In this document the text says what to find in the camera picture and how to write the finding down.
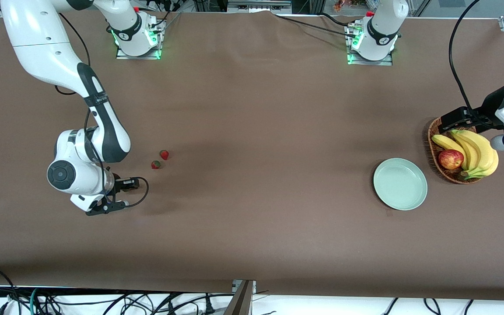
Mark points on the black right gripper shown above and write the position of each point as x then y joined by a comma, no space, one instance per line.
122,184

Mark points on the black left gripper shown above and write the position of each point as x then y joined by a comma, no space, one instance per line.
489,103

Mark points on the red strawberry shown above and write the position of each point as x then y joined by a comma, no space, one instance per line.
164,154
155,164

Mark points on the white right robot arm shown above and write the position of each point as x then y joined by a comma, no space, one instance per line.
42,52

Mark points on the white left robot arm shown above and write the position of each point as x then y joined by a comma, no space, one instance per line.
383,26

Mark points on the pale green plate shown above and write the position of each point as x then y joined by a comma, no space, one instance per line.
400,183

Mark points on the yellow banana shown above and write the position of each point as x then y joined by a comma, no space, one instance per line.
446,142
470,151
488,153

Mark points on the red apple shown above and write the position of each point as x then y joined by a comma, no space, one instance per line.
451,159

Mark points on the brown wicker basket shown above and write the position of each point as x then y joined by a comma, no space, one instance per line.
432,153

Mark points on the brown table cover sheet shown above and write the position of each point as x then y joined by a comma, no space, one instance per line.
252,218

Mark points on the black power plug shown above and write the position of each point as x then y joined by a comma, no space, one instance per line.
208,308

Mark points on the grey background device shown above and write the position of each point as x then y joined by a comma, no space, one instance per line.
256,6

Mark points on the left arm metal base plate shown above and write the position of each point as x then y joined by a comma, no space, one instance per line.
368,62

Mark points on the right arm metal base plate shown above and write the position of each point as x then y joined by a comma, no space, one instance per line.
123,55

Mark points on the aluminium frame profile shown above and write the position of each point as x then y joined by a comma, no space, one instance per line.
241,302

